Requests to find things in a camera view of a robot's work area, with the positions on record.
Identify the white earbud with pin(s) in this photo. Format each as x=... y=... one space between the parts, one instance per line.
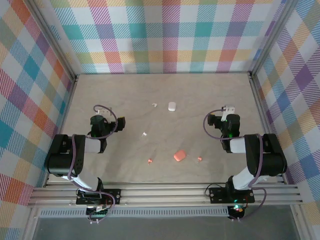
x=155 y=104
x=144 y=134

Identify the pink earbud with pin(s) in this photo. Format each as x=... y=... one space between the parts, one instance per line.
x=149 y=161
x=199 y=159

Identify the white earbud charging case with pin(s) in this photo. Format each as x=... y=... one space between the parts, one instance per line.
x=172 y=106

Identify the pink earbud charging case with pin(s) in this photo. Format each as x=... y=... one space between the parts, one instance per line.
x=179 y=155

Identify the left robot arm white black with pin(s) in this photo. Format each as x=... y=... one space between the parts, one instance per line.
x=62 y=160

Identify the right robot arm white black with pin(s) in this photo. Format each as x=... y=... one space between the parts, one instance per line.
x=270 y=160

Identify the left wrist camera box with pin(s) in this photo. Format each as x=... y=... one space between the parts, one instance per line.
x=103 y=111

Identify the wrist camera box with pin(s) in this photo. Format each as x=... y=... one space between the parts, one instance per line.
x=103 y=111
x=228 y=110

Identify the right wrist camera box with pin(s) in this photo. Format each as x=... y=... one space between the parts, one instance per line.
x=228 y=110

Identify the right aluminium side rail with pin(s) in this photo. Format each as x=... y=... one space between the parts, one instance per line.
x=263 y=112

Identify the aluminium side rail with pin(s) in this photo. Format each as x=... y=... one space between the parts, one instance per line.
x=263 y=112
x=61 y=125

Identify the left aluminium side rail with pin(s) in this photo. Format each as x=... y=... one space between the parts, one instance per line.
x=61 y=125

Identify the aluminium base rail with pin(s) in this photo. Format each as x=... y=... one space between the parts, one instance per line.
x=162 y=197

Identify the left aluminium frame post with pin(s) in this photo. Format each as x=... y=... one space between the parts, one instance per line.
x=53 y=41

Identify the aluminium frame post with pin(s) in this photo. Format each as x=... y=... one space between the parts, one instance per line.
x=274 y=37
x=53 y=41

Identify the right aluminium frame post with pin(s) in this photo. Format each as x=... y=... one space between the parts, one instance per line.
x=274 y=37

